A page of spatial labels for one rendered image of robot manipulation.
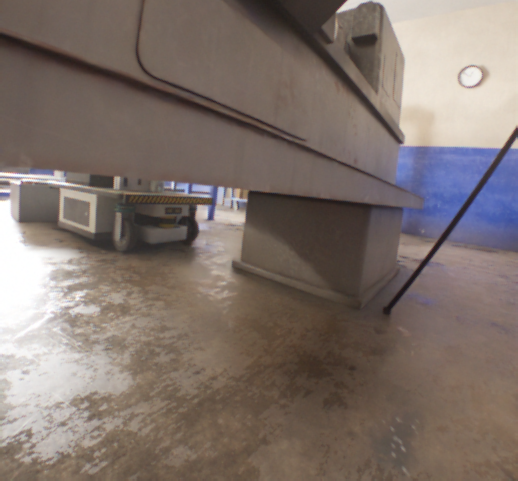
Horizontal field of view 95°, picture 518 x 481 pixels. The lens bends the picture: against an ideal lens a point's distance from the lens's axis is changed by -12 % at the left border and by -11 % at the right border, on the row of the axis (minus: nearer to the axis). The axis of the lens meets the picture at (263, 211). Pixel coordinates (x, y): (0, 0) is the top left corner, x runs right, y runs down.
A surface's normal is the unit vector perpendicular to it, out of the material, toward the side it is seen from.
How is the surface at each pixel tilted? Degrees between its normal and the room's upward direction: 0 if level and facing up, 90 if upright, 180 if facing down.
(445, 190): 90
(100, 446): 0
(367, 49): 90
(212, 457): 0
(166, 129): 90
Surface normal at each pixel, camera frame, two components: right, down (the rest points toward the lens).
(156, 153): 0.79, 0.13
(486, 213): -0.61, 0.00
